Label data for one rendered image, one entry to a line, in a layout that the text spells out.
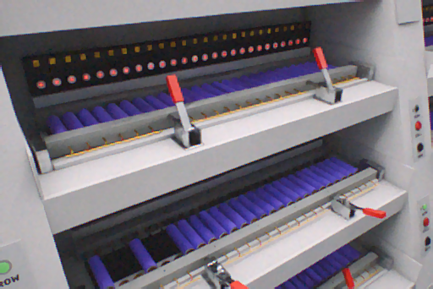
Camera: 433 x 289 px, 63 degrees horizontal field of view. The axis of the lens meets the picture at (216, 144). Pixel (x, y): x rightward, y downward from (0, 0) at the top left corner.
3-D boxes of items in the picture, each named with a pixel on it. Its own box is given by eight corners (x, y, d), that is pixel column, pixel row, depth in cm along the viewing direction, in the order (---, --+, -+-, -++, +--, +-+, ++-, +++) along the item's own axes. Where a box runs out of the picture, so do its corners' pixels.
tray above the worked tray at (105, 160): (392, 110, 67) (412, 35, 60) (52, 235, 37) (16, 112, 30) (311, 82, 81) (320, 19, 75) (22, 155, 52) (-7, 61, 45)
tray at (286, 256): (402, 209, 71) (414, 168, 66) (101, 394, 41) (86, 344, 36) (324, 165, 85) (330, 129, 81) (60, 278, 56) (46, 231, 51)
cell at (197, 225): (196, 221, 60) (218, 244, 56) (187, 225, 59) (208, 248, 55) (196, 213, 59) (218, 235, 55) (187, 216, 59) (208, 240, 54)
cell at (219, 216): (216, 212, 62) (238, 234, 58) (208, 216, 61) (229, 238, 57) (216, 204, 61) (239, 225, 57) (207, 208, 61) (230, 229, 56)
